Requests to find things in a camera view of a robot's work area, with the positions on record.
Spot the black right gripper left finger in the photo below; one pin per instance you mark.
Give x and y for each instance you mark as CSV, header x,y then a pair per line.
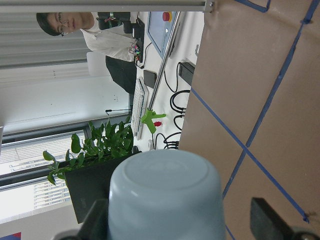
x,y
95,225

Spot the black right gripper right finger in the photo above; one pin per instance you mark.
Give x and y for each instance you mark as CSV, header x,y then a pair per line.
x,y
266,224

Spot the light blue cup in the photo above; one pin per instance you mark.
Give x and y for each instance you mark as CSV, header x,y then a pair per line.
x,y
165,195

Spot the green potted plant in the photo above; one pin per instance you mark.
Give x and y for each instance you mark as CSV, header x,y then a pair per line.
x,y
108,141

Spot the white keyboard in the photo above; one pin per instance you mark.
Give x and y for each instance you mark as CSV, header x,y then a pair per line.
x,y
140,101

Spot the black smartphone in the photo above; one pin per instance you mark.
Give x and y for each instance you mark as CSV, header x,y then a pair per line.
x,y
149,78

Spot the black power adapter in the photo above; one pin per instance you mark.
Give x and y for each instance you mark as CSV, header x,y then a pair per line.
x,y
186,72

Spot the person with glasses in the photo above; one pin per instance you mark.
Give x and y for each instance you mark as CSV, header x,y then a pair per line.
x,y
114,43

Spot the blue teach pendant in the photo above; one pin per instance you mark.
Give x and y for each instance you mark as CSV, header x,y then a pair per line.
x,y
159,27

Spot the green handled reacher grabber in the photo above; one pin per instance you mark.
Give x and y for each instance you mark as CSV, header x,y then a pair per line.
x,y
150,114

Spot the aluminium frame post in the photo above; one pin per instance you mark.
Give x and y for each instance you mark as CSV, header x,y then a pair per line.
x,y
49,6

